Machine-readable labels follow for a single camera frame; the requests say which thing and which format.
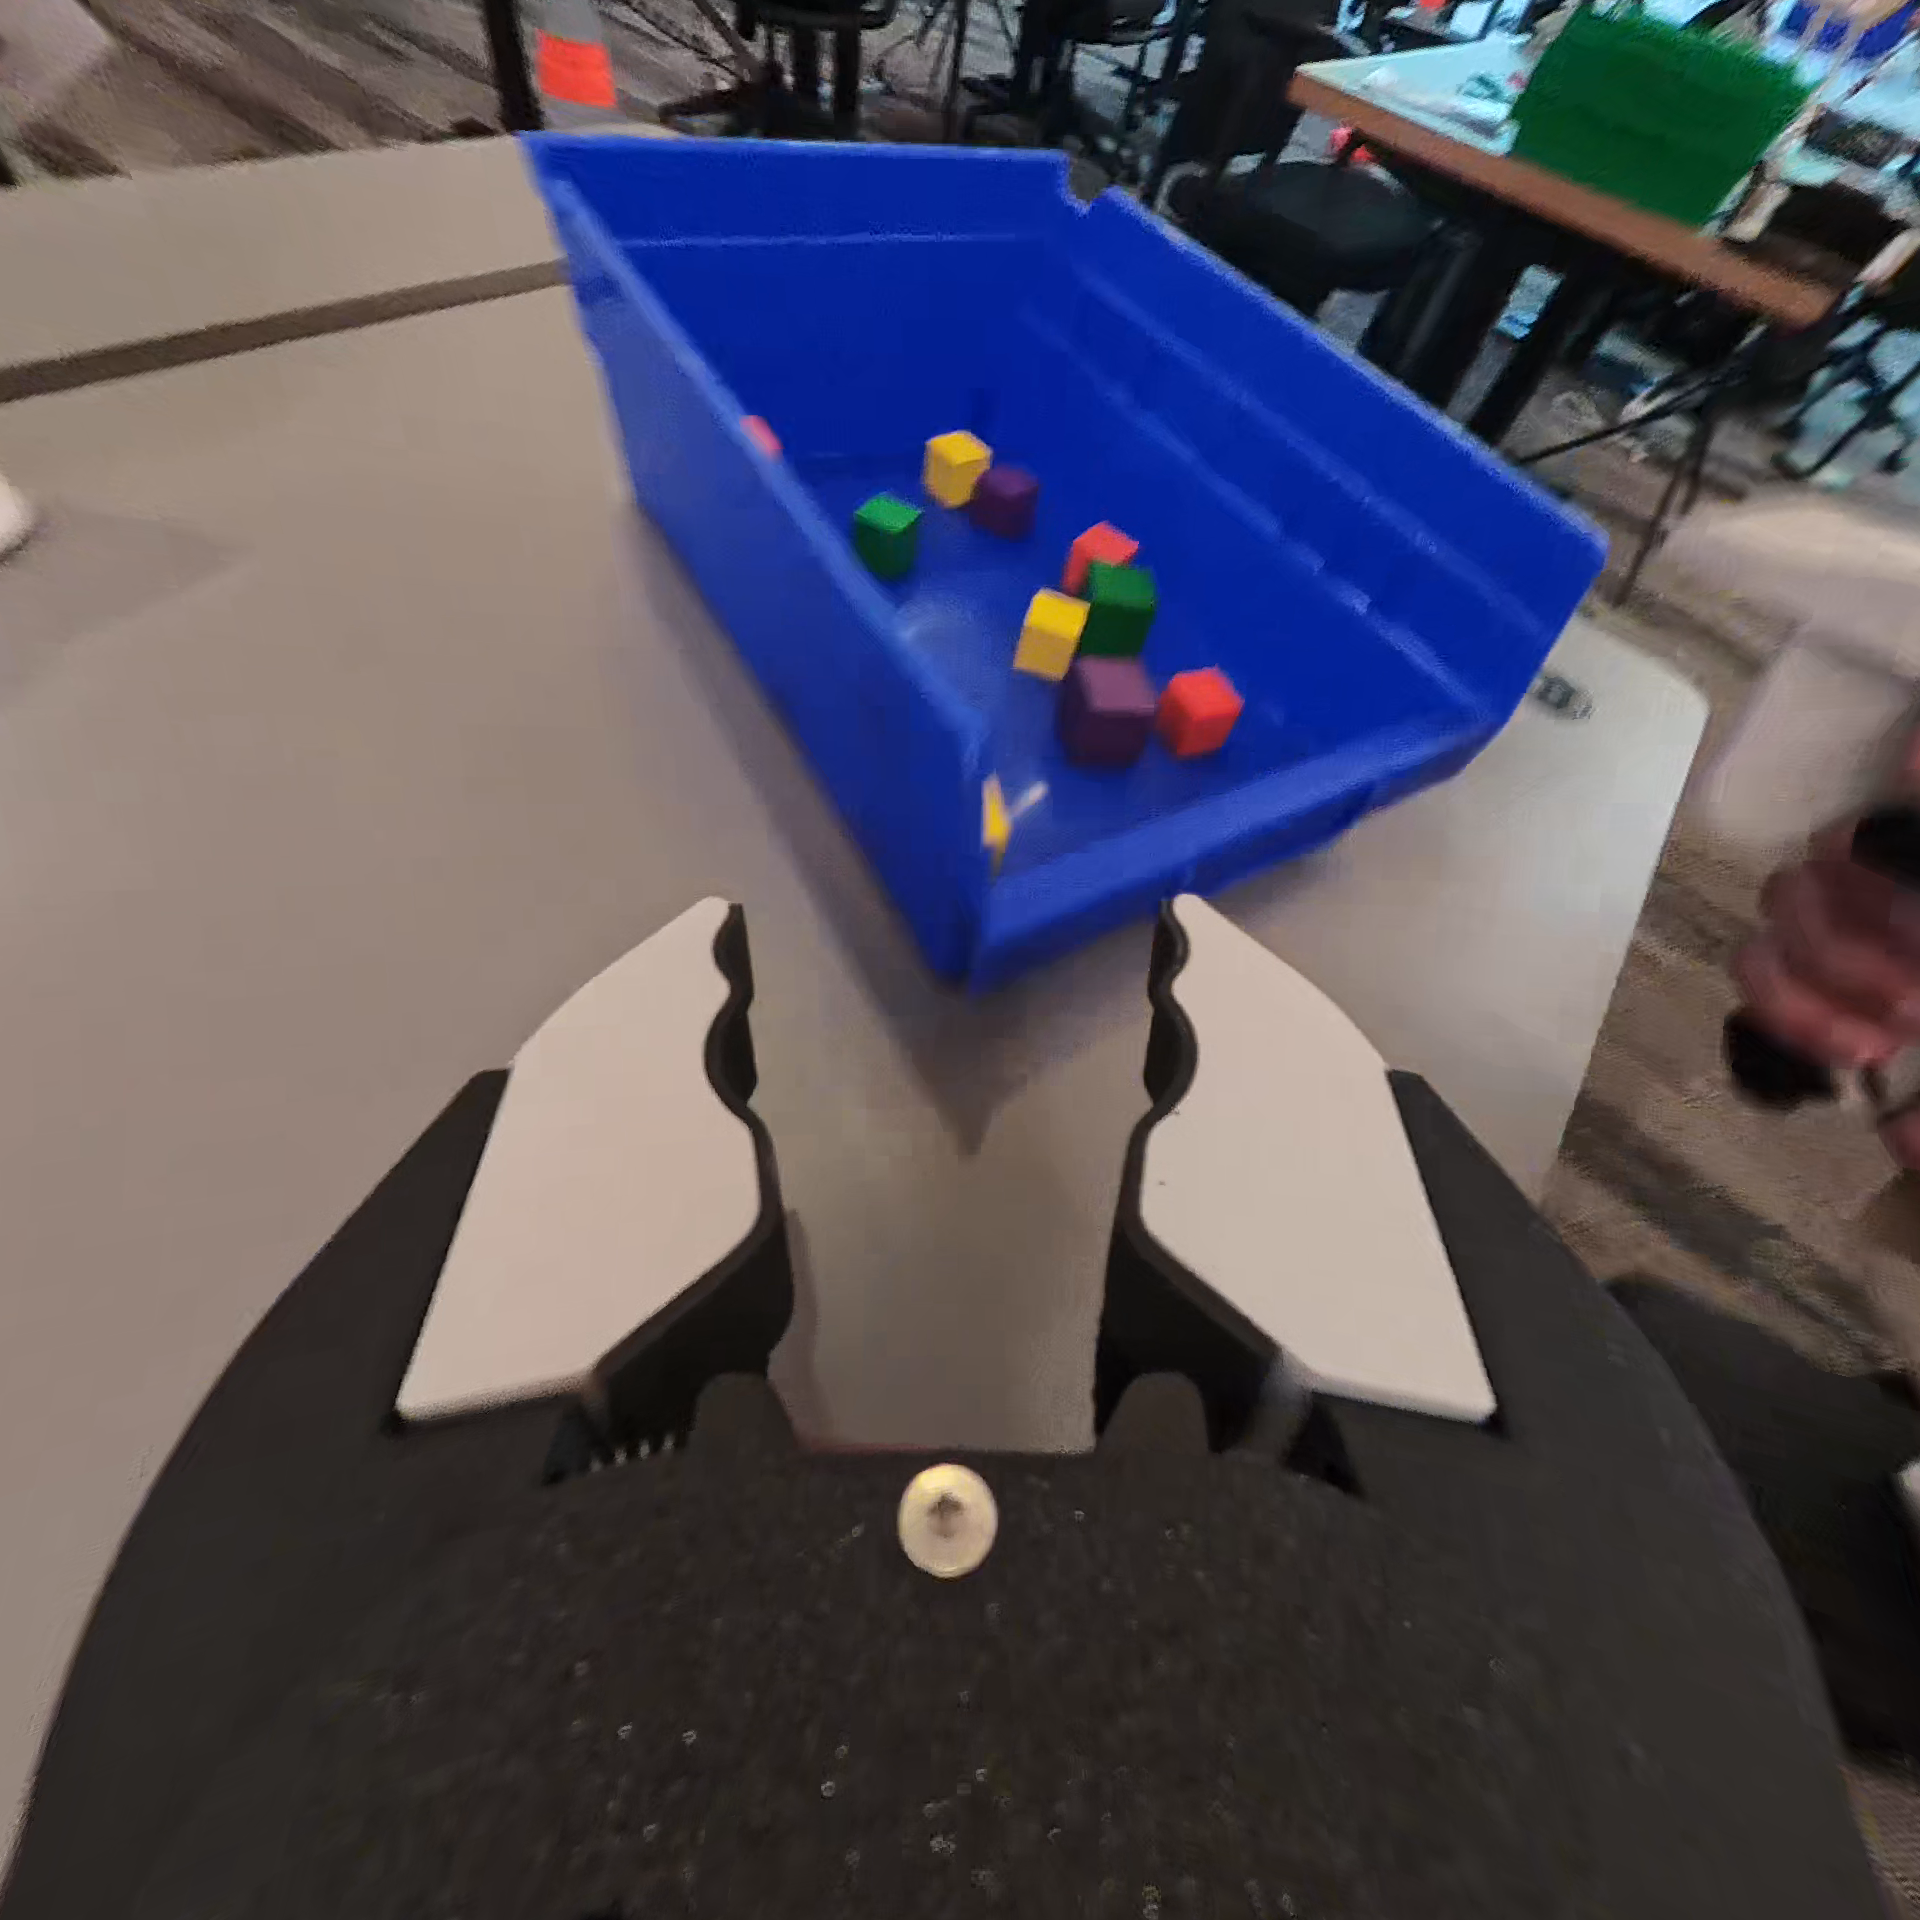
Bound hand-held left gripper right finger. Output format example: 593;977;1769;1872
1096;895;1499;1455

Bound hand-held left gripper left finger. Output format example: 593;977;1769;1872
394;896;796;1426

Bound blue plastic bin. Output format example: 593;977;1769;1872
518;130;1611;995

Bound person's right forearm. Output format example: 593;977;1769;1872
1651;503;1920;881

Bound person's black pants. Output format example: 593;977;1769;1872
1604;1276;1920;1761

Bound brown wooden desk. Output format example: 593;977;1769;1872
1288;54;1849;336

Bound green bin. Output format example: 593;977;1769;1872
1506;4;1813;231

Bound orange traffic cone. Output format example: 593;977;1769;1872
534;28;621;118

